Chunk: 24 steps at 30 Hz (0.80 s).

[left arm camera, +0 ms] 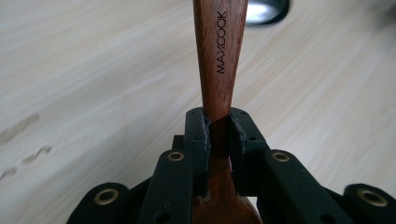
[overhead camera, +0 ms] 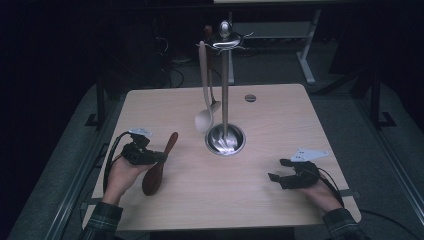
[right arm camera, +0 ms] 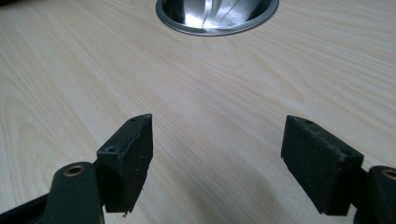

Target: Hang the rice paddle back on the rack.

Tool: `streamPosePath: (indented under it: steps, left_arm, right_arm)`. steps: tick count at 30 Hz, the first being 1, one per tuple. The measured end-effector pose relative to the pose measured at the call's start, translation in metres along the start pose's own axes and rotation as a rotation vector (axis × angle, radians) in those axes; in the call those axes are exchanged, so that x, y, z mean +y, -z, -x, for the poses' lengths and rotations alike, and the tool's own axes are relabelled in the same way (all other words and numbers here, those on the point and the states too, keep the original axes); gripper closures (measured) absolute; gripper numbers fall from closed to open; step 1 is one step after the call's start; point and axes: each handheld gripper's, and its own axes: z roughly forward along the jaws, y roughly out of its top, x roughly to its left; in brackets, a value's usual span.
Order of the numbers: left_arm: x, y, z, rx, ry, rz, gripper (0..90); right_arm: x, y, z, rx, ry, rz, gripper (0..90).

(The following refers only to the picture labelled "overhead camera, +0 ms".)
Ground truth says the black floor cable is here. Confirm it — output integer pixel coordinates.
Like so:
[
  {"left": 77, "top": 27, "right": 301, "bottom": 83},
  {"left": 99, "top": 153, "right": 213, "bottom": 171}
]
[{"left": 358, "top": 208, "right": 424, "bottom": 240}]

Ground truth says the white ladle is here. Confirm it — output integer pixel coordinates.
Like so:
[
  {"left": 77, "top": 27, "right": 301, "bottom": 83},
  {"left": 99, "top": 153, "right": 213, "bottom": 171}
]
[{"left": 194, "top": 40, "right": 215, "bottom": 135}]

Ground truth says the steel utensil rack stand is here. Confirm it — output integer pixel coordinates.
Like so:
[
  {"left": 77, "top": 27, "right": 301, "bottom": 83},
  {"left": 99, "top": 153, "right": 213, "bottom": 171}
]
[{"left": 196, "top": 20, "right": 255, "bottom": 157}]

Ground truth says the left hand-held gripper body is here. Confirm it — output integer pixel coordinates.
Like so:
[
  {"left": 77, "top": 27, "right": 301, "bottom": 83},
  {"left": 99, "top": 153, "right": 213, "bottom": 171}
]
[{"left": 120, "top": 127, "right": 155, "bottom": 166}]

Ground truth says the black metal stand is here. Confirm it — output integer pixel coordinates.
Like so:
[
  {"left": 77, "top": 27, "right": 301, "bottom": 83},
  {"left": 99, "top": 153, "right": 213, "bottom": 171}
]
[
  {"left": 84, "top": 75, "right": 108, "bottom": 130},
  {"left": 369, "top": 69, "right": 398, "bottom": 130}
]

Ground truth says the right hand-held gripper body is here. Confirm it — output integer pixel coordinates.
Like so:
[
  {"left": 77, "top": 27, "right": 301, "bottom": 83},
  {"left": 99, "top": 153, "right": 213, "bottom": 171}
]
[{"left": 282, "top": 147, "right": 330, "bottom": 191}]

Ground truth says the hand-held gripper black cable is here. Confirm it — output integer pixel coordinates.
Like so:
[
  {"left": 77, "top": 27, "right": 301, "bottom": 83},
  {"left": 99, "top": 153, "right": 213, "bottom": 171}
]
[
  {"left": 102, "top": 131, "right": 135, "bottom": 195},
  {"left": 316, "top": 166, "right": 345, "bottom": 208}
]

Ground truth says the person's right hand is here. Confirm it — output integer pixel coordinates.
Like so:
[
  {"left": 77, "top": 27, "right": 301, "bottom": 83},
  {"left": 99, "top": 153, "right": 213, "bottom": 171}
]
[{"left": 298, "top": 179, "right": 343, "bottom": 214}]

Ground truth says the white metal table frame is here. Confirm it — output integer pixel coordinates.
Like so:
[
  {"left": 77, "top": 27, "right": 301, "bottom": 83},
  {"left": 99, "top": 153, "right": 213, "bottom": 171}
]
[{"left": 213, "top": 0, "right": 323, "bottom": 85}]

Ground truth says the grey metal rail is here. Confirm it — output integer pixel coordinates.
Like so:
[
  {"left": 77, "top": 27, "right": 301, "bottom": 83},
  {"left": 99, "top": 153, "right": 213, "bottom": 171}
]
[
  {"left": 43, "top": 99, "right": 125, "bottom": 240},
  {"left": 355, "top": 99, "right": 424, "bottom": 216}
]

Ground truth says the left hand-held gripper black cable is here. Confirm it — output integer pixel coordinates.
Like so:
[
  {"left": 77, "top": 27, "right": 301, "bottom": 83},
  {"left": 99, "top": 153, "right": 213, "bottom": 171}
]
[{"left": 102, "top": 131, "right": 135, "bottom": 195}]

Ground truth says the brown wooden spoon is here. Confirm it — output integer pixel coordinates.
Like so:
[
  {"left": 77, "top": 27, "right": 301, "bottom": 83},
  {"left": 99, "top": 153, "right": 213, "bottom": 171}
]
[{"left": 141, "top": 131, "right": 179, "bottom": 197}]

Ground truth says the right hand-held gripper black cable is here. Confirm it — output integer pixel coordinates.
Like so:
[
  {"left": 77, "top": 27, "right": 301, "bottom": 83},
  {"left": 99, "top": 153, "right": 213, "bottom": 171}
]
[{"left": 316, "top": 166, "right": 345, "bottom": 208}]

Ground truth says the tangle of dark cables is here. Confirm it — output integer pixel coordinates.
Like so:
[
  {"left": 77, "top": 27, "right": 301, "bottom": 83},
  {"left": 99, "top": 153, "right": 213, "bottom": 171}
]
[{"left": 159, "top": 33, "right": 193, "bottom": 88}]

